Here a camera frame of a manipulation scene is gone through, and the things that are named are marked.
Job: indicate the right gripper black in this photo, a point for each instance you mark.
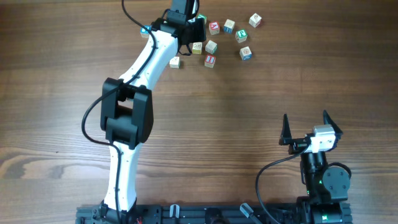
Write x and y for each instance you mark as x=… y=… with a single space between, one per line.
x=297 y=145

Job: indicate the yellow letter wooden block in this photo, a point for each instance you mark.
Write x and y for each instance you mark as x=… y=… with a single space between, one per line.
x=197 y=48

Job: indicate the plain cream wooden block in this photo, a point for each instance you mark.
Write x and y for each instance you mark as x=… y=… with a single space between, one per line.
x=175 y=62

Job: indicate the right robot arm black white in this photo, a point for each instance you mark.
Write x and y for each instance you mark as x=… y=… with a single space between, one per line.
x=327 y=183

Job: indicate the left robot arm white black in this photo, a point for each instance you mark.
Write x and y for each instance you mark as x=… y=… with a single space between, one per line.
x=127 y=113

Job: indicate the blue picture wooden block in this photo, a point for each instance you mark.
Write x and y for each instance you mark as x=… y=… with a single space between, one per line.
x=245 y=53

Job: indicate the green letter J block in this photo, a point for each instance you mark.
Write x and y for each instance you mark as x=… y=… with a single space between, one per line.
x=241 y=36

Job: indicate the red letter I block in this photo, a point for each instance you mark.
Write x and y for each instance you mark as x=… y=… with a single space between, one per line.
x=210 y=61

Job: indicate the red picture wooden block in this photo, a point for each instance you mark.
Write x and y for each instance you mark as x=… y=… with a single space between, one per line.
x=255 y=20

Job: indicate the green side plain block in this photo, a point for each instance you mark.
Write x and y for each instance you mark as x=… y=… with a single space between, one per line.
x=211 y=47

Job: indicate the blue side wooden block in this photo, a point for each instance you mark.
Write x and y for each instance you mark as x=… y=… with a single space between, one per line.
x=229 y=26

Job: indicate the green letter Z block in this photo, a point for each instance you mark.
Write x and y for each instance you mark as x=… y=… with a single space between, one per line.
x=201 y=16

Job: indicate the blue letter T block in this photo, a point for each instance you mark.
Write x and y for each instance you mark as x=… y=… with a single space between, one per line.
x=145 y=31

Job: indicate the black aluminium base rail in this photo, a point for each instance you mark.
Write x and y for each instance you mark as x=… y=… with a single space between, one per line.
x=244 y=213

